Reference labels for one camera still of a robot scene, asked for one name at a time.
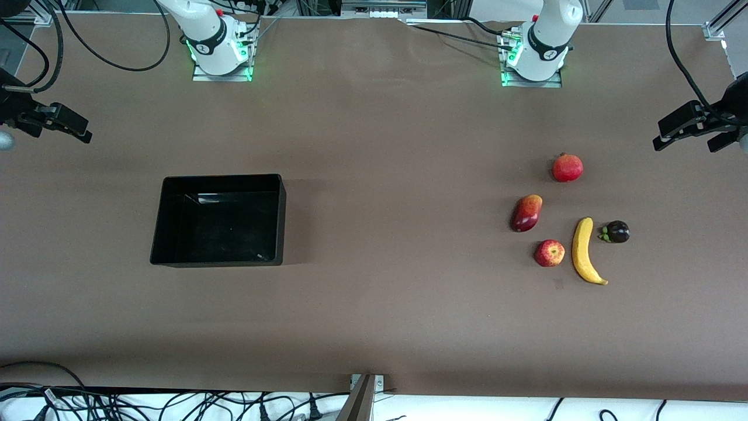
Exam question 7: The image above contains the white board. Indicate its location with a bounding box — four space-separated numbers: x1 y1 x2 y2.
0 391 748 421

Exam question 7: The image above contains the dark purple mangosteen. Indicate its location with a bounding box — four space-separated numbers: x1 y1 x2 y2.
597 220 631 244

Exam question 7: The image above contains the red pomegranate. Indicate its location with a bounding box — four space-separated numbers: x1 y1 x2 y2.
552 153 584 183

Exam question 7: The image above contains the silver metal rail block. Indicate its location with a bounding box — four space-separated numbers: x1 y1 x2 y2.
341 0 428 19

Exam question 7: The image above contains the yellow banana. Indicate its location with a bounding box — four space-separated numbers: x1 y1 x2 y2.
572 217 609 286

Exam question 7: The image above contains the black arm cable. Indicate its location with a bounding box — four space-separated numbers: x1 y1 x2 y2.
56 0 171 73
666 0 748 126

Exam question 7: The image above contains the black plastic box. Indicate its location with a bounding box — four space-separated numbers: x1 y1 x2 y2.
150 174 287 268

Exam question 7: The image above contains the grey metal post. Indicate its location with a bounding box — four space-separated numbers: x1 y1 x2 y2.
336 374 376 421

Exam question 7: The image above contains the brown paper table cover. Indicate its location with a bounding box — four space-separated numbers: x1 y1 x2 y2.
0 12 748 404

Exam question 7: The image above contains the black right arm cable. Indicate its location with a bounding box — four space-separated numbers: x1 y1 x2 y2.
56 0 171 73

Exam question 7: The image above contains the red yellow mango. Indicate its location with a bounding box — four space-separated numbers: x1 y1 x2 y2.
510 194 543 233

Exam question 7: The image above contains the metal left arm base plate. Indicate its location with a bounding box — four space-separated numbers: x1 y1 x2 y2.
497 28 564 88

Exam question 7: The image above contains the aluminium frame profile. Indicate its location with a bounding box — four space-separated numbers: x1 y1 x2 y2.
710 0 748 31

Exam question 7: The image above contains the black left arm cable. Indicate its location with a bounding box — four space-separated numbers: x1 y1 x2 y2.
666 0 748 126

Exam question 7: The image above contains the red apple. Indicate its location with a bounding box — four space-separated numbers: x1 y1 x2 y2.
534 239 566 268

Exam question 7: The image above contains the silver post bracket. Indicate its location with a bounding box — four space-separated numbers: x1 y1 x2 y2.
349 374 386 394

